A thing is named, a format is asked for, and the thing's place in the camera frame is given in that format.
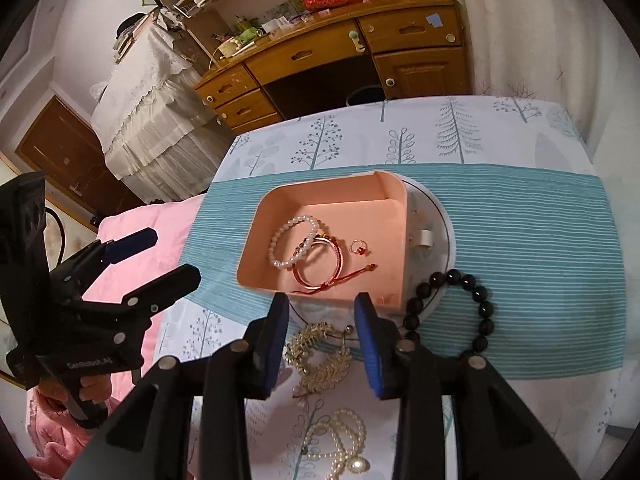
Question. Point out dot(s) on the tree print tablecloth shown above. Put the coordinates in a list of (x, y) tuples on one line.
[(350, 135)]

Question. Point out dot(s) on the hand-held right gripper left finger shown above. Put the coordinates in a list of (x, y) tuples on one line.
[(278, 345)]

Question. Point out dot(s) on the white lace cover cloth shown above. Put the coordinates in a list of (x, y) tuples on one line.
[(145, 100)]

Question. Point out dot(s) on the teal striped cloth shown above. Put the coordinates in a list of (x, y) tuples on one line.
[(525, 260)]

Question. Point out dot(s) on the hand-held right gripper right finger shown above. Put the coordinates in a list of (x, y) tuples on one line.
[(371, 350)]

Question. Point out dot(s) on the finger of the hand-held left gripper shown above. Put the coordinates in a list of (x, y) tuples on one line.
[(170, 285), (132, 241)]

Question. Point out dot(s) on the pink blanket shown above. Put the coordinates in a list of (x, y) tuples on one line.
[(150, 220)]

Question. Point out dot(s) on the person's left hand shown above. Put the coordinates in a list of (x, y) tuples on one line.
[(94, 388)]

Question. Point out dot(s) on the wooden desk with drawers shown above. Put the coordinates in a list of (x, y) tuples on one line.
[(320, 55)]

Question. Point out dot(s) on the white floral curtain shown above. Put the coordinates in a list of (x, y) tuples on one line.
[(530, 35)]

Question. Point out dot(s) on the pink plastic box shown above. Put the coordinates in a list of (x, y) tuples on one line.
[(360, 210)]

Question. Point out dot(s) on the white round tray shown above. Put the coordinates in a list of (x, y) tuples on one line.
[(441, 240)]

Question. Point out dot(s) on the black bag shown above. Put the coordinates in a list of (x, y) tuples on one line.
[(127, 25)]

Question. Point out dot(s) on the brown wooden door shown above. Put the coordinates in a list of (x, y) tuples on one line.
[(65, 150)]

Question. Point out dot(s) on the pale green hanging tool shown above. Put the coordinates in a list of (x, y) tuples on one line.
[(356, 42)]

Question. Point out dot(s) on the black wastebasket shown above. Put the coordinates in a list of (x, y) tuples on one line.
[(365, 94)]

